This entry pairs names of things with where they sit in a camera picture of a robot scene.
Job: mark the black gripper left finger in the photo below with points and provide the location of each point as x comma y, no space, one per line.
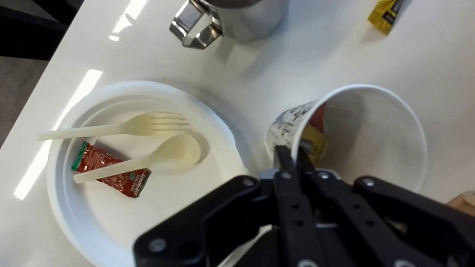
298,222

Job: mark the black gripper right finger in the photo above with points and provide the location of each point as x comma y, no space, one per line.
396,222

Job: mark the yellow sweetener packet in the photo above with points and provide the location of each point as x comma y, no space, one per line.
316,142
388,12

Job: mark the patterned white paper cup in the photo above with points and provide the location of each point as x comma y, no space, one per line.
377,133

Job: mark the red ketchup packet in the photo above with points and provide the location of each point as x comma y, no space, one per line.
320,116
97,160

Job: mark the white paper plate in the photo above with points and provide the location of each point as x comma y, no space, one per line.
164,212

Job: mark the open cardboard box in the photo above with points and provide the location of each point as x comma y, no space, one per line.
463,203

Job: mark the cream plastic spoon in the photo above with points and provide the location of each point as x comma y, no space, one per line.
181,150

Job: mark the cream plastic fork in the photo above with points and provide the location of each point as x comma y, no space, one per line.
149,123

